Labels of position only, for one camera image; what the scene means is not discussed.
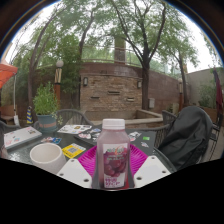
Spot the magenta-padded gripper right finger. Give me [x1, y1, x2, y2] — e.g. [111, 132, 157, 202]
[128, 143, 172, 189]

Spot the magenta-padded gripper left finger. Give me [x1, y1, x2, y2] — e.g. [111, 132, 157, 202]
[56, 145, 100, 190]

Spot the purple juice bottle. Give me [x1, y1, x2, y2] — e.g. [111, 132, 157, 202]
[96, 118, 131, 191]

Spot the yellow card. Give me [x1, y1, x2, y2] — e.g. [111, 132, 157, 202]
[61, 142, 87, 159]

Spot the white ribbed cup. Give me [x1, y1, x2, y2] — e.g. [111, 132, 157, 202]
[29, 142, 67, 175]

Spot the white sticker sheet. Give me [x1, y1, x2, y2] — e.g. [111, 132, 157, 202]
[57, 124, 93, 135]

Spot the black backpack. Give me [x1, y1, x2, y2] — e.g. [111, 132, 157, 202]
[157, 105, 214, 172]

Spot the blue yellow striped cone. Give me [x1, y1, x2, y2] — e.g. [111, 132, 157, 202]
[26, 105, 34, 125]

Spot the green plant in blue pot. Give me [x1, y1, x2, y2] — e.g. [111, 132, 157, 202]
[32, 81, 62, 134]

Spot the dark-trunk leafy tree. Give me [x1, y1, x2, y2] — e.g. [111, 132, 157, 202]
[106, 0, 198, 111]

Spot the closed dark red umbrella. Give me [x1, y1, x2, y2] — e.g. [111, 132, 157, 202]
[213, 68, 224, 116]

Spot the orange patio umbrella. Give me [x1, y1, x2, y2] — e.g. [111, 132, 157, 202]
[0, 59, 19, 89]

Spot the wooden lamp post, globe light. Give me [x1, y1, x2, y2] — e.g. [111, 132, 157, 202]
[54, 59, 65, 108]
[178, 77, 184, 113]

